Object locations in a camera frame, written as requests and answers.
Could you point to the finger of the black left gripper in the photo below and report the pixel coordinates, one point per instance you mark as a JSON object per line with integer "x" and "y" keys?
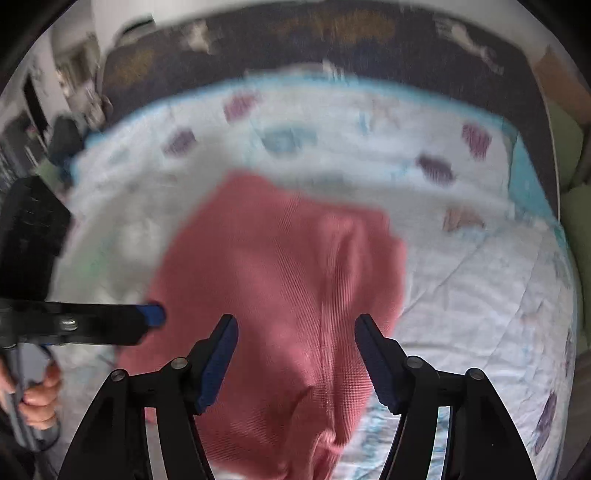
{"x": 102, "y": 324}

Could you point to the pink knit garment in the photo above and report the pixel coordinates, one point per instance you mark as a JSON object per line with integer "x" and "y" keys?
{"x": 296, "y": 273}

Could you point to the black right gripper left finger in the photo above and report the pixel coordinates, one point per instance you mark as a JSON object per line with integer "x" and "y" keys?
{"x": 111, "y": 440}

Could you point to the orange cardboard box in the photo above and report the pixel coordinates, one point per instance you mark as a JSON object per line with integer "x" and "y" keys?
{"x": 559, "y": 84}

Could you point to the dark patterned blanket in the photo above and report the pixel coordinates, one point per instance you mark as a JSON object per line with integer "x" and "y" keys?
{"x": 384, "y": 41}

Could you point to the person's left hand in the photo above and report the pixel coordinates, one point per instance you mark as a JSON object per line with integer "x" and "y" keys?
{"x": 39, "y": 404}

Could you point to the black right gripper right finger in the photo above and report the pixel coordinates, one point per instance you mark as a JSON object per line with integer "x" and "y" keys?
{"x": 483, "y": 441}

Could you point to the green pillow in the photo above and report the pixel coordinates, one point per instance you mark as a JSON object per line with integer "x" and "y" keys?
{"x": 572, "y": 153}

